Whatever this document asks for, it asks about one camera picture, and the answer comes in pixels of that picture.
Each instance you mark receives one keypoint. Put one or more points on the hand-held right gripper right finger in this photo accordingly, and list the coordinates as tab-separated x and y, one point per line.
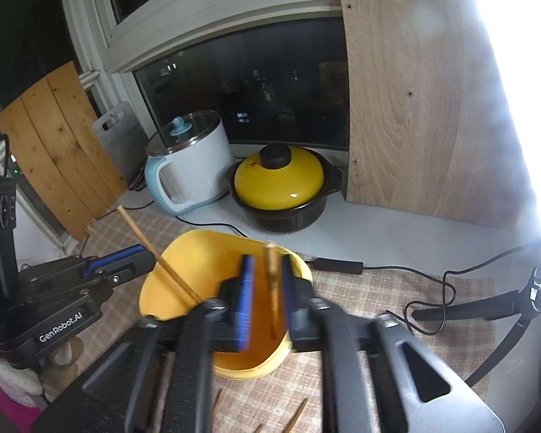
291	300

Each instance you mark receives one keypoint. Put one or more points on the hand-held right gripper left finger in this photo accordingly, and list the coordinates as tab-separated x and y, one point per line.
245	300

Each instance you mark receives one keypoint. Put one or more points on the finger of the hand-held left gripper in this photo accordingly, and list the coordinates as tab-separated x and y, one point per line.
135	268
117	258

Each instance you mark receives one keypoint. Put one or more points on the yellow plastic container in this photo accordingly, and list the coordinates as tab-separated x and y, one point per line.
198	252

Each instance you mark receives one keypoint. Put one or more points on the plaid tablecloth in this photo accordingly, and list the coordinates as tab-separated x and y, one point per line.
365	297

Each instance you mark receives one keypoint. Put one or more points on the black scissors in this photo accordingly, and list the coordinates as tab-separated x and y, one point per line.
137	182

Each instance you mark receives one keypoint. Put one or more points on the black clay pot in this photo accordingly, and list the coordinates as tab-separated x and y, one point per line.
293	221

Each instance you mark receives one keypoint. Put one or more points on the yellow pot lid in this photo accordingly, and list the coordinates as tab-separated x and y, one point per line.
261	185

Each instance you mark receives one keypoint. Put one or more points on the grey cutting board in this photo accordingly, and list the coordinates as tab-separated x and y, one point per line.
121	140

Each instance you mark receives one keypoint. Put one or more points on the white and blue electric cooker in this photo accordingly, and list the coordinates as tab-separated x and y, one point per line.
198	167

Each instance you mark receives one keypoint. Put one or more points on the wooden plank board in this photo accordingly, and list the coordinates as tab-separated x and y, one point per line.
58	144

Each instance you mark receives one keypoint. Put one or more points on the glass cooker lid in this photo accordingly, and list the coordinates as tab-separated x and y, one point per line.
194	133

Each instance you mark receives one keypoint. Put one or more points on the black tripod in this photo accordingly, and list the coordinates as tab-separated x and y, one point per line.
478	305

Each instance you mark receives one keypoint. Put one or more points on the light plywood panel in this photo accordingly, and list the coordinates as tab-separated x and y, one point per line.
410	121

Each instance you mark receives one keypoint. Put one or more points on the beige textured post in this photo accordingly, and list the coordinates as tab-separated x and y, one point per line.
65	354

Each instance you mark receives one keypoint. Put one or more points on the white window frame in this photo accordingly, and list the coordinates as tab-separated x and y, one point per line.
207	22

